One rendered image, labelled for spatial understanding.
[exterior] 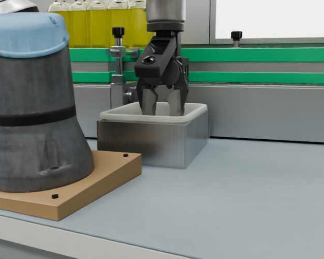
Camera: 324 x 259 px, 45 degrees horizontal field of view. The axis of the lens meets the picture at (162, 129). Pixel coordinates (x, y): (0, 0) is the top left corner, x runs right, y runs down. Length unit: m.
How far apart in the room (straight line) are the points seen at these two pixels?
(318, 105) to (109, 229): 0.61
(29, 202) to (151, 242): 0.17
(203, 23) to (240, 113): 0.31
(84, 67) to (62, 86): 0.42
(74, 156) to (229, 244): 0.24
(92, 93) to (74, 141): 0.39
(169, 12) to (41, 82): 0.30
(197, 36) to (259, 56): 0.25
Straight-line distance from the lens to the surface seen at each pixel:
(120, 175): 0.60
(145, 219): 0.48
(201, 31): 1.12
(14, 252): 0.62
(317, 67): 0.95
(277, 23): 1.11
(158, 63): 0.66
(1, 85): 0.54
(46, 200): 0.51
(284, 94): 0.93
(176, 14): 0.74
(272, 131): 0.94
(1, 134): 0.56
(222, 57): 0.95
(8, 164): 0.55
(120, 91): 0.90
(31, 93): 0.53
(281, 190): 0.61
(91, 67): 0.95
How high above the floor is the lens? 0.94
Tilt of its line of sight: 10 degrees down
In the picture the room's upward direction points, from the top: straight up
